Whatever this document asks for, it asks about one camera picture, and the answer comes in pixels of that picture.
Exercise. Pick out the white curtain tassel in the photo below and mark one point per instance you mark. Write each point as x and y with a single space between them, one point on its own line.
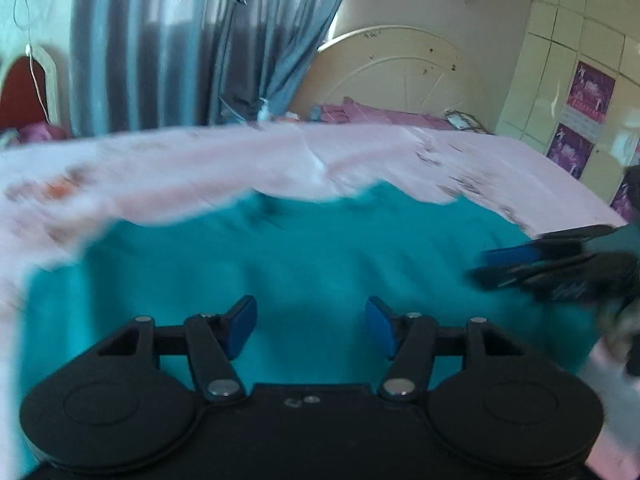
264 111

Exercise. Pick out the purple wall poster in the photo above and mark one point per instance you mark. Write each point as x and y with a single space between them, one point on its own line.
625 200
591 91
570 152

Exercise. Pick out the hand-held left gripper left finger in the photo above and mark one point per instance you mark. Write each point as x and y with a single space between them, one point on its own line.
242 325

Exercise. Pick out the checked patterned pillow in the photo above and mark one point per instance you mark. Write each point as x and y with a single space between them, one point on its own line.
465 121

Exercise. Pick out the cream round headboard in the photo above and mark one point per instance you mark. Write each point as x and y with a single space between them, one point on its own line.
400 75

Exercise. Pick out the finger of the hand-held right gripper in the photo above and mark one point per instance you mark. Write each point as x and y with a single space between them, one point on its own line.
510 277
515 256

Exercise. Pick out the pink floral bed sheet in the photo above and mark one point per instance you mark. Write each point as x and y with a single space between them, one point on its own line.
175 170

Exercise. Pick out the teal long-sleeve sweatshirt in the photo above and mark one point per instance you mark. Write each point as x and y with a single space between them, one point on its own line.
310 255

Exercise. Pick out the magenta pillow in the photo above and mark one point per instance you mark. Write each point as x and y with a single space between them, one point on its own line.
42 132

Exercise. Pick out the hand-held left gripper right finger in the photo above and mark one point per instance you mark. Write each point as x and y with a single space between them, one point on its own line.
381 325

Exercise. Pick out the pink folded blanket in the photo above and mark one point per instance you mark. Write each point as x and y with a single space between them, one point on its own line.
380 112

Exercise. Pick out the grey-blue curtain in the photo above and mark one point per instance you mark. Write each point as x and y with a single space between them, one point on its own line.
175 45

